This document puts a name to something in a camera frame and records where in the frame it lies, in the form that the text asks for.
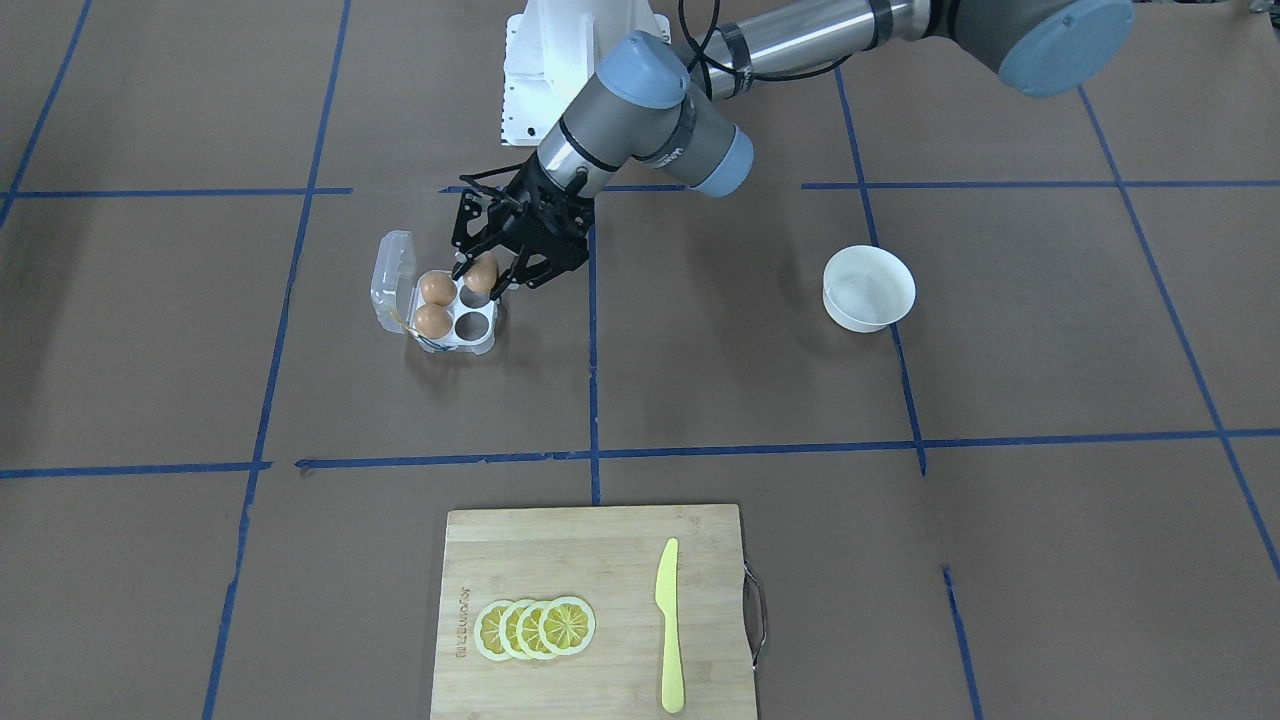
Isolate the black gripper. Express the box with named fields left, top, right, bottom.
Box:
left=452, top=165, right=595, bottom=302

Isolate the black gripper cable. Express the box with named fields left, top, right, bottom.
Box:
left=678, top=0, right=861, bottom=101

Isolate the white bowl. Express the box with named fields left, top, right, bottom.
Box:
left=820, top=245, right=916, bottom=334

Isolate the clear plastic egg box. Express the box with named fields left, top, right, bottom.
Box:
left=369, top=231, right=499, bottom=355

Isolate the lemon slice four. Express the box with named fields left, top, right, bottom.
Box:
left=538, top=596, right=596, bottom=657

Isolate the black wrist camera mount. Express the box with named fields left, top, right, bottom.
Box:
left=451, top=163, right=529, bottom=263

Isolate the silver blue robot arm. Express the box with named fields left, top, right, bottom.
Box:
left=451, top=1, right=1137, bottom=300

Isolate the brown egg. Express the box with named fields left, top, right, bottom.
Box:
left=462, top=252, right=500, bottom=295
left=411, top=302, right=453, bottom=341
left=417, top=270, right=458, bottom=307

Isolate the lemon slice two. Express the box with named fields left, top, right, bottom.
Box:
left=498, top=598, right=534, bottom=660

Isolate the wooden cutting board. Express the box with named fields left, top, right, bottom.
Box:
left=430, top=503, right=759, bottom=719

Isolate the yellow plastic knife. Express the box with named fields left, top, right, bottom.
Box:
left=654, top=537, right=685, bottom=715

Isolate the lemon slice one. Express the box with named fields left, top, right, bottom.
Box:
left=472, top=600, right=513, bottom=662

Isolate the lemon slice three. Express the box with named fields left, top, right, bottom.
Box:
left=516, top=600, right=556, bottom=661

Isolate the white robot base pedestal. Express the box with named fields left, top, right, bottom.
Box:
left=500, top=1, right=671, bottom=147

